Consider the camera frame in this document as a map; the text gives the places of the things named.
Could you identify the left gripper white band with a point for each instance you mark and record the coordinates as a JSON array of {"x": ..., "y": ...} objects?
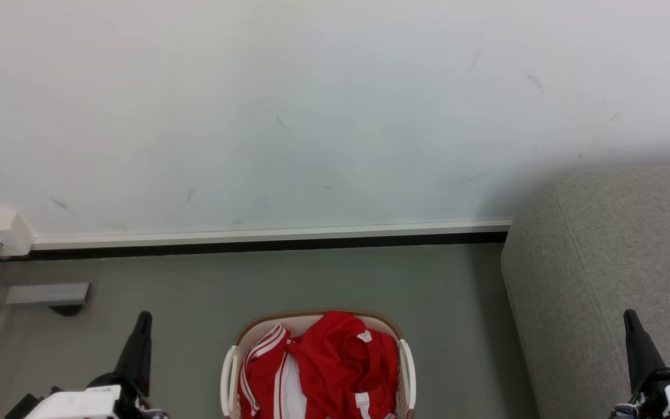
[{"x": 79, "y": 404}]

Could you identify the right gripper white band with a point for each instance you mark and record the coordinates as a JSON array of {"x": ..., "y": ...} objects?
[{"x": 669, "y": 398}]

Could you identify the red garment with white stripes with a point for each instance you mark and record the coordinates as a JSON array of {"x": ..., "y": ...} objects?
[{"x": 259, "y": 384}]

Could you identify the red mesh shirt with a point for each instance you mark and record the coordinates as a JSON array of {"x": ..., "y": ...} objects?
[{"x": 335, "y": 361}]

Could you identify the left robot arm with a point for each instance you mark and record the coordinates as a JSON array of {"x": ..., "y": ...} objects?
[{"x": 21, "y": 408}]

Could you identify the white laundry basket brown rim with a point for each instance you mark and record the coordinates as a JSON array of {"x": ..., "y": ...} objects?
[{"x": 407, "y": 366}]

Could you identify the grey fabric sofa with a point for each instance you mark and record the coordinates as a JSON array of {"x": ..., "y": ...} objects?
[{"x": 602, "y": 262}]

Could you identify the grey metal furniture foot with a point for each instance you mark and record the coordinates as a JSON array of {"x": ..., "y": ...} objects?
[{"x": 47, "y": 294}]

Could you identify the white cloth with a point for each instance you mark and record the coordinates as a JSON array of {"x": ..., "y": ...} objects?
[{"x": 292, "y": 393}]

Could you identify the white wall baseboard strip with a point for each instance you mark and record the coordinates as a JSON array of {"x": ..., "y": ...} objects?
[{"x": 265, "y": 235}]

